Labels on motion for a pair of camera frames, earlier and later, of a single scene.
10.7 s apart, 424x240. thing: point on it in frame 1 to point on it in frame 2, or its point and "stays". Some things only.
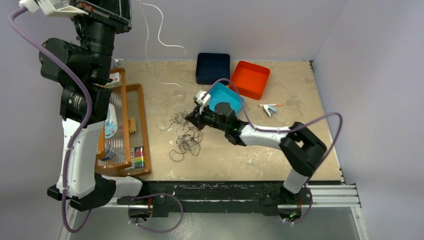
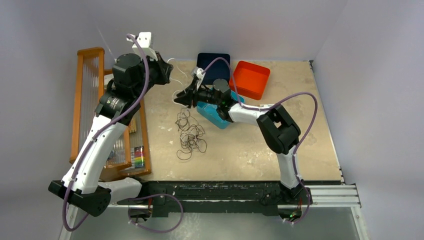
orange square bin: [249, 79] stays
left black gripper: [115, 14] to [163, 68]
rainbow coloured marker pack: [139, 156] stays
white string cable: [163, 124] to [183, 87]
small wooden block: [132, 125] stays
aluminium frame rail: [345, 196] stays
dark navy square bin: [210, 67] stays
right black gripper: [196, 119] to [191, 97]
